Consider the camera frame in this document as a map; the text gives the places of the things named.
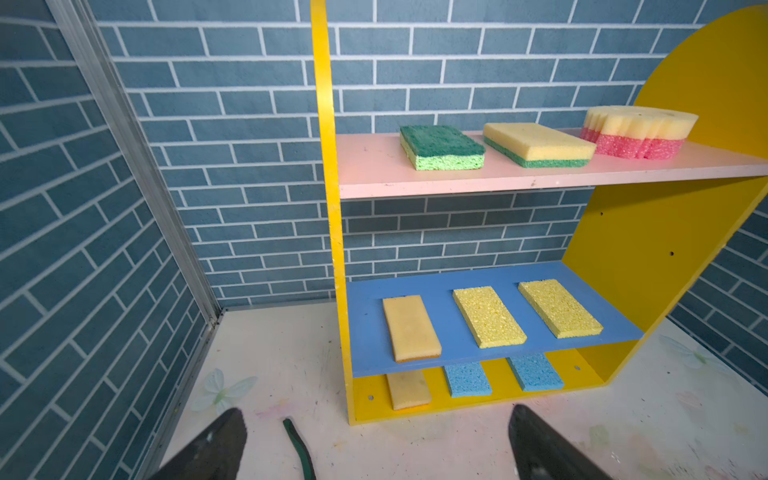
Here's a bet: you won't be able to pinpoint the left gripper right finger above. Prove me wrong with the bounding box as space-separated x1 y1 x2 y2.
508 404 611 480

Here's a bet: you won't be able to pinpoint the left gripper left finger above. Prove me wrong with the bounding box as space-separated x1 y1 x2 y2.
150 407 247 480

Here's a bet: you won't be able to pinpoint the blue sponge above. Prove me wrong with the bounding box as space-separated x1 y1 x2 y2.
443 362 492 398
507 353 565 392

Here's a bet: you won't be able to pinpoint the bright yellow sponge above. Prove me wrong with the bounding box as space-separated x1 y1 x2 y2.
452 286 527 349
518 279 603 339

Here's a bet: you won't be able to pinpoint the pale yellow orange-backed sponge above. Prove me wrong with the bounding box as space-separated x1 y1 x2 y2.
386 370 432 411

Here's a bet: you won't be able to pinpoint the green scouring pad sponge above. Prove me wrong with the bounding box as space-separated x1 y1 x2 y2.
400 125 485 171

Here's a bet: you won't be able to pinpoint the yellow smiley face sponge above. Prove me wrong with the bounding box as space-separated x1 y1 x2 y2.
580 106 699 160

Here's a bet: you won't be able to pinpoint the yellow shelf with coloured boards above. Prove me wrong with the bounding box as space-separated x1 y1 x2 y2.
309 0 768 427

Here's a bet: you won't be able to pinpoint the green handled cutting pliers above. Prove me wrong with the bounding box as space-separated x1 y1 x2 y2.
282 417 317 480

